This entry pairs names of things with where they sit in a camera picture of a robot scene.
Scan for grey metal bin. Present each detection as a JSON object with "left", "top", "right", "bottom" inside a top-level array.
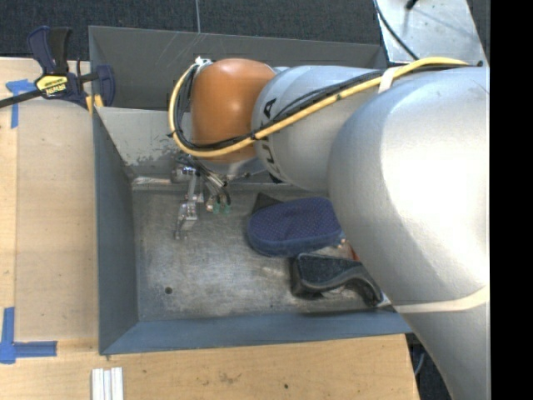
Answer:
[{"left": 87, "top": 25, "right": 413, "bottom": 356}]

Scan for blue dotted sponge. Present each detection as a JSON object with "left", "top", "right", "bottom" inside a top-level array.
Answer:
[{"left": 246, "top": 196, "right": 345, "bottom": 259}]

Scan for pale wood flat board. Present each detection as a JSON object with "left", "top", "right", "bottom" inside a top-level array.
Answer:
[{"left": 14, "top": 97, "right": 101, "bottom": 343}]

